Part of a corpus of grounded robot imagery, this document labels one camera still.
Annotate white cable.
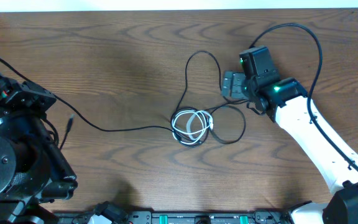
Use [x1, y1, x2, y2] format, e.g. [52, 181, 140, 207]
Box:
[171, 109, 214, 144]

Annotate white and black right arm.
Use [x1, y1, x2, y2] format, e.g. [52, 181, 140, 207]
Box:
[222, 45, 358, 223]

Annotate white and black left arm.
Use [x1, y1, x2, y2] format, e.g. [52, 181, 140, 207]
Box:
[0, 73, 78, 223]

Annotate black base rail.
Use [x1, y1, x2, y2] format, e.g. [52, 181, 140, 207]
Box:
[55, 202, 292, 224]

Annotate black left camera cable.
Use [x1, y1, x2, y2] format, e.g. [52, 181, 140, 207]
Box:
[0, 52, 30, 83]

